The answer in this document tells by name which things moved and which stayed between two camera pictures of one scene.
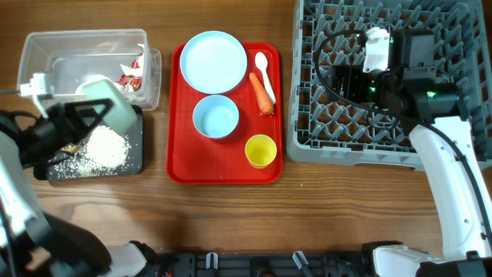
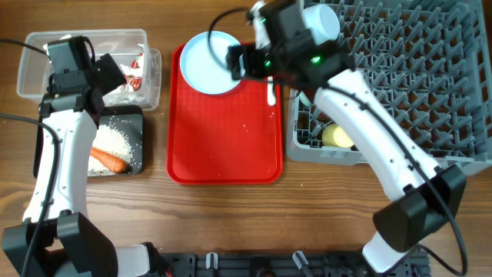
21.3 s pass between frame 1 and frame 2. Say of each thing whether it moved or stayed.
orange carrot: moved
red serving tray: stayed
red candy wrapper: stayed
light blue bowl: moved
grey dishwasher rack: stayed
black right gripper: moved
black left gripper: moved
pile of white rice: stayed
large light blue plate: stayed
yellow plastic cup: moved
